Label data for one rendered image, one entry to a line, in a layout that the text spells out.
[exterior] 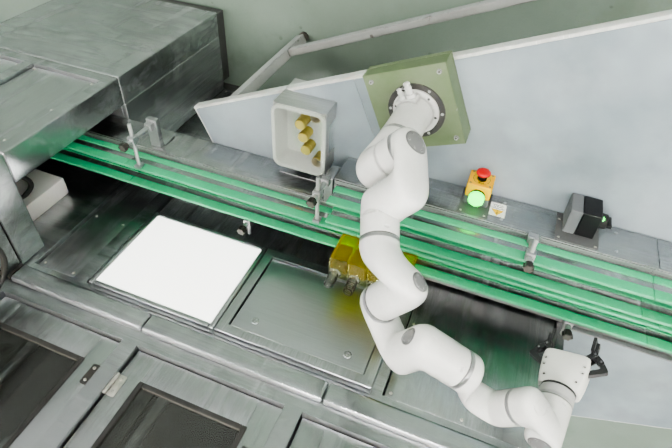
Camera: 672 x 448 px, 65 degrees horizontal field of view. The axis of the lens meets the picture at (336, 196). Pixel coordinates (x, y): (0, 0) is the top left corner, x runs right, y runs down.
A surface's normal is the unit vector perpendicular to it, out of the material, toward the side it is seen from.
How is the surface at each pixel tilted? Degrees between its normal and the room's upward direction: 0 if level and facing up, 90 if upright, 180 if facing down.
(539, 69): 0
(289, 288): 90
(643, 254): 90
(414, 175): 86
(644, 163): 0
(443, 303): 89
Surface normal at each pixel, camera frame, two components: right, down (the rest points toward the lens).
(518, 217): 0.04, -0.76
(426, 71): -0.41, 0.59
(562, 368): -0.26, -0.81
